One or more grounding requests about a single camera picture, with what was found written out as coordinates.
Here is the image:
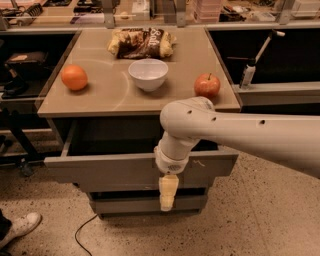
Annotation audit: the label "red apple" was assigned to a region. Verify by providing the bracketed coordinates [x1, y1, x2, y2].
[194, 73, 221, 99]

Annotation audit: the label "grey drawer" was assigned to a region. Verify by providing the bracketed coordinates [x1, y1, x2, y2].
[89, 195, 208, 215]
[45, 118, 238, 195]

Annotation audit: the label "orange fruit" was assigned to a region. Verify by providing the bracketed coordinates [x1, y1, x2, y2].
[61, 64, 88, 91]

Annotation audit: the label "white sneaker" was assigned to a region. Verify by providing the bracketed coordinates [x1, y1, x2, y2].
[0, 212, 42, 249]

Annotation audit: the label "grey top drawer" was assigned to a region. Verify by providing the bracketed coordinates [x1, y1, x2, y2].
[45, 118, 238, 195]

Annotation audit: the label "grey bottom drawer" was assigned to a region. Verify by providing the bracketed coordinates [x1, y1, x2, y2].
[89, 195, 208, 215]

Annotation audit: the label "brown snack bag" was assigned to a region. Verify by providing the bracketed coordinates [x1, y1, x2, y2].
[107, 27, 176, 59]

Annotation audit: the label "black floor cable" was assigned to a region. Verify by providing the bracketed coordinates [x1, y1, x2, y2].
[74, 214, 99, 256]

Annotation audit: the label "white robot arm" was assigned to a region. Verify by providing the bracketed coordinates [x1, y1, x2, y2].
[154, 97, 320, 212]

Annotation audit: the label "pink stacked boxes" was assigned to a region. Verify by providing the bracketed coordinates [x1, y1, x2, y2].
[192, 0, 222, 23]

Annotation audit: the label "grey drawer cabinet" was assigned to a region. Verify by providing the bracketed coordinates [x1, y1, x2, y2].
[38, 27, 240, 202]

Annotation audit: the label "black chair base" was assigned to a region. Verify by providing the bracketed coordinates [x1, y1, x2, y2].
[0, 108, 62, 177]

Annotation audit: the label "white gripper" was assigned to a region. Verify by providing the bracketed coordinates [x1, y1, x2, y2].
[154, 146, 189, 212]

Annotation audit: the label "white bowl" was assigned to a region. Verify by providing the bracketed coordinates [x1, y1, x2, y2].
[128, 59, 169, 92]

